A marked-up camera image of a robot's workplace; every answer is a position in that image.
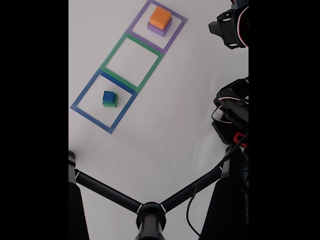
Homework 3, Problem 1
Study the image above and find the orange block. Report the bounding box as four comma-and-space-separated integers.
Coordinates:
149, 6, 172, 30

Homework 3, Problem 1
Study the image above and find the small blue cube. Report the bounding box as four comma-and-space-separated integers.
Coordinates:
103, 90, 116, 103

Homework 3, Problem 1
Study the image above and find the green block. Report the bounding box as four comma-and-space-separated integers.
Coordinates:
102, 93, 119, 109

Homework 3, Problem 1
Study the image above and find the purple block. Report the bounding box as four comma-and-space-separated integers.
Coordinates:
147, 17, 174, 38

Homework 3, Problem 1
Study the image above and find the purple tape square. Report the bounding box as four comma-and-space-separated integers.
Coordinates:
126, 0, 188, 55

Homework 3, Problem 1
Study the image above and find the green tape square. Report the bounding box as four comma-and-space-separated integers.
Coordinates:
99, 31, 165, 94

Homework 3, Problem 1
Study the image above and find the red clamp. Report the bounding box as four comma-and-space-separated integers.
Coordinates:
233, 132, 249, 149

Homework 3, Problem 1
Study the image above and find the blue tape square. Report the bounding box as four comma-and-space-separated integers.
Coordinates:
70, 69, 138, 135

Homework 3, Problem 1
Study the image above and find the red white servo wire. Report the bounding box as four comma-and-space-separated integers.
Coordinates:
211, 97, 249, 125
236, 6, 249, 48

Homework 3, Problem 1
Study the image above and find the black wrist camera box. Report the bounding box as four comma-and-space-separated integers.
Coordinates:
231, 0, 245, 11

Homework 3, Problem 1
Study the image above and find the black camera tripod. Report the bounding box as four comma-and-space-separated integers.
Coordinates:
68, 146, 249, 240

